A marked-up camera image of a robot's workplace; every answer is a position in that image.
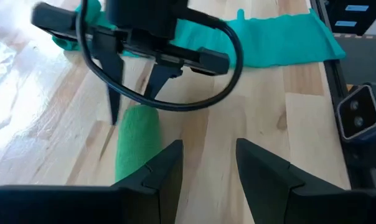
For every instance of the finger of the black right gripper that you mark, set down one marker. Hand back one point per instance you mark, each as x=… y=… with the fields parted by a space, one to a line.
x=163 y=77
x=111 y=68

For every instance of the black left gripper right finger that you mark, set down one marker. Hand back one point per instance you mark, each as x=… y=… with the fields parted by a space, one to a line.
x=266 y=193

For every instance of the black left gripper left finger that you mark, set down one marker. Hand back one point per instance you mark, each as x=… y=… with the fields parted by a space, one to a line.
x=157 y=193

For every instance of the green elastic bandage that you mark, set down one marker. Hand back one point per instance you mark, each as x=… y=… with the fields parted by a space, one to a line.
x=138 y=140

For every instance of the teal elastic bandage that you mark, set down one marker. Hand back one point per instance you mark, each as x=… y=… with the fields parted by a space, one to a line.
x=269 y=37

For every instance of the clear plastic zipper bag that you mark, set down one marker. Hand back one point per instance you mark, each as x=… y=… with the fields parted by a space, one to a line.
x=1 y=62

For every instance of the black box with blue labels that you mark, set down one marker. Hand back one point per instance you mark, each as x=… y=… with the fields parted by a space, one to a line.
x=340 y=17

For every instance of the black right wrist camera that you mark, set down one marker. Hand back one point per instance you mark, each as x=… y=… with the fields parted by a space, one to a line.
x=144 y=15

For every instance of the black table level camera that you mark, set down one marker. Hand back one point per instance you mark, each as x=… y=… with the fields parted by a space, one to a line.
x=359 y=115

